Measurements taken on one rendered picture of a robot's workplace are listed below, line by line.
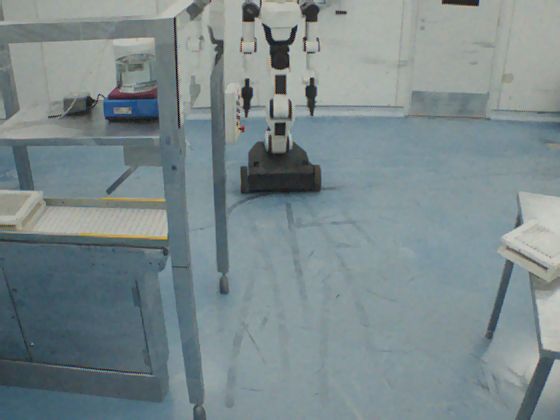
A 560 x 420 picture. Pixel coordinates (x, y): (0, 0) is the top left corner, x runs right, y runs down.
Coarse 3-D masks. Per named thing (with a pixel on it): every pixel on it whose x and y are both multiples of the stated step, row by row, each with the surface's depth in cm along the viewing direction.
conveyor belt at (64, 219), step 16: (48, 208) 223; (64, 208) 223; (80, 208) 223; (96, 208) 223; (112, 208) 223; (32, 224) 211; (48, 224) 212; (64, 224) 212; (80, 224) 212; (96, 224) 212; (112, 224) 213; (128, 224) 213; (144, 224) 213; (160, 224) 213
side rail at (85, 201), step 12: (48, 204) 224; (60, 204) 224; (72, 204) 224; (84, 204) 223; (96, 204) 223; (108, 204) 223; (120, 204) 223; (132, 204) 223; (144, 204) 222; (156, 204) 222
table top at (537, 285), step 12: (528, 192) 250; (528, 204) 240; (540, 204) 240; (552, 204) 241; (528, 216) 231; (540, 216) 231; (552, 216) 231; (540, 288) 187; (552, 288) 187; (540, 300) 181; (552, 300) 181; (540, 312) 175; (552, 312) 175; (540, 324) 170; (552, 324) 170; (540, 336) 165; (552, 336) 165; (540, 348) 162; (552, 348) 160
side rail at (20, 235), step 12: (48, 240) 200; (60, 240) 200; (72, 240) 200; (84, 240) 200; (96, 240) 199; (108, 240) 199; (120, 240) 199; (132, 240) 199; (144, 240) 198; (156, 240) 198; (168, 240) 198
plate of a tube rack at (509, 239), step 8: (528, 224) 211; (544, 224) 211; (512, 232) 205; (520, 232) 205; (504, 240) 201; (512, 240) 200; (528, 240) 200; (520, 248) 196; (528, 248) 196; (528, 256) 194; (536, 256) 191; (544, 256) 191; (544, 264) 189; (552, 264) 187
